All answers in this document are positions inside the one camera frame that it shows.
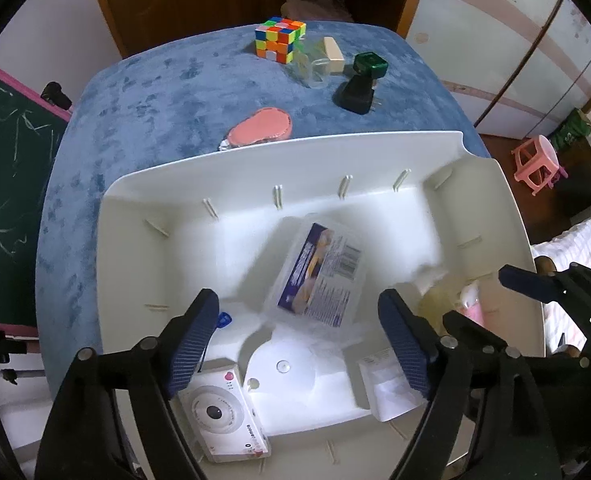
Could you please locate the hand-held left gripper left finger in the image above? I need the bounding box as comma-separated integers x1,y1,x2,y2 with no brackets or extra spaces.
34,287,221,480

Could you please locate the pink oval pouch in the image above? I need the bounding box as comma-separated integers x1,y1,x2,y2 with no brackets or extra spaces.
219,106,293,151

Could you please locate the brown wooden door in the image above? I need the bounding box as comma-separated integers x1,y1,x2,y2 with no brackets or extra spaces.
86,0,286,58

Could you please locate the beige wedge block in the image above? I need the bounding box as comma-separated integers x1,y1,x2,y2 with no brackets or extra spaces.
324,36,346,75

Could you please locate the green carton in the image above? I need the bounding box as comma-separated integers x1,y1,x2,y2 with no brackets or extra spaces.
548,107,591,153

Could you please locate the clear labelled plastic box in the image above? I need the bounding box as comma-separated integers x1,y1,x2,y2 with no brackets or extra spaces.
264,215,367,331

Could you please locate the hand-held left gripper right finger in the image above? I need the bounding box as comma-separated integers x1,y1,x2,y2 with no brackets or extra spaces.
378,287,563,480

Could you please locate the white plastic tray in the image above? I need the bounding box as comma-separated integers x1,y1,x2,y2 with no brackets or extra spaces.
96,130,546,480

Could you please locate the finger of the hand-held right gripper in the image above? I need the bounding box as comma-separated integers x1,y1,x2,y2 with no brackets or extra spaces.
443,310,509,352
499,263,591,333

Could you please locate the green square box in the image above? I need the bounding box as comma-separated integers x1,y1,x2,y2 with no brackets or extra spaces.
352,52,390,81

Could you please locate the white compact camera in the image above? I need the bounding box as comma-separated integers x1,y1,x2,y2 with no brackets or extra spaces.
178,357,272,463

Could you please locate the black easel knob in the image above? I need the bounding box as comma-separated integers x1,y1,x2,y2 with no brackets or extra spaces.
41,81,72,110

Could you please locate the white round disc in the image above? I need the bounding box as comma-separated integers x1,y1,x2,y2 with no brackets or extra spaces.
242,327,376,436

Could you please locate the pink plastic stool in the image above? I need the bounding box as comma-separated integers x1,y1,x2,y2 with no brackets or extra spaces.
512,136,561,196

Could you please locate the clear plastic cup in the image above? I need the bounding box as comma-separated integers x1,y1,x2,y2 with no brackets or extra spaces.
290,42,333,90

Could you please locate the folded pink towel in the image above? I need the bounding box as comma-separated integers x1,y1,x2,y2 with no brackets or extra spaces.
281,0,349,23

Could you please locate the pale blue floral wardrobe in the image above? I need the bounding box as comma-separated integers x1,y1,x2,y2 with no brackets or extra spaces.
405,0,591,137

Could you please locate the white checked towel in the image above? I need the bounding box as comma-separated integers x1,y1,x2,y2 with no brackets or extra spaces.
530,215,591,356

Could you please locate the black charger plug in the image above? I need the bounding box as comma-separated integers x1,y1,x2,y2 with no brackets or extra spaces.
333,74,381,116

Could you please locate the green chalkboard pink frame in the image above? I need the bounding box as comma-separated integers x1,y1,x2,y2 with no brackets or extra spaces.
0,60,73,333

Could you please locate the multicoloured puzzle cube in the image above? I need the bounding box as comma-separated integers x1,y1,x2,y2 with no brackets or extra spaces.
254,16,307,65

